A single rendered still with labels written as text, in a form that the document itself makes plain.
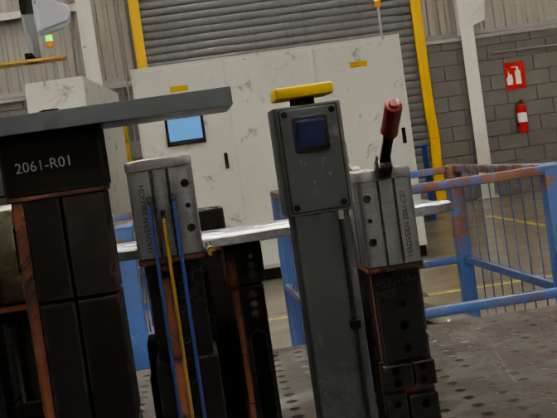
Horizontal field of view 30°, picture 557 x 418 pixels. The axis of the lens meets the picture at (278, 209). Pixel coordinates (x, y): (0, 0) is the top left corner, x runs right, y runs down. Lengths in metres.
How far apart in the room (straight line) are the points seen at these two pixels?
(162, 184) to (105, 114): 0.21
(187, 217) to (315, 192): 0.20
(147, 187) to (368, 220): 0.26
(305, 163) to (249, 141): 8.13
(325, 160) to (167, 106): 0.17
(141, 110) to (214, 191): 8.16
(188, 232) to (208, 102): 0.24
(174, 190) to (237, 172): 7.98
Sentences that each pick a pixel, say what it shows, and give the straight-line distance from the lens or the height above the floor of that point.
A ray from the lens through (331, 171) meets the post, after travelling 1.06.
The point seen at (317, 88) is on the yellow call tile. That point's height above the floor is 1.15.
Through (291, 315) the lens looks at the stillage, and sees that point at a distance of 4.29.
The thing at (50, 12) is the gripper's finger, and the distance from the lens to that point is 1.33.
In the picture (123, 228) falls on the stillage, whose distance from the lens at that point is 3.15.
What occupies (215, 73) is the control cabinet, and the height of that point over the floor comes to 1.87.
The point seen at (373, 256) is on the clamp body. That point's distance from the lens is 1.24.
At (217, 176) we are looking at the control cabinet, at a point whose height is 0.98.
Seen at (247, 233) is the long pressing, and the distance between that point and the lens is 1.33.
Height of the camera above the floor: 1.09
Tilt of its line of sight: 3 degrees down
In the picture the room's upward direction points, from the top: 8 degrees counter-clockwise
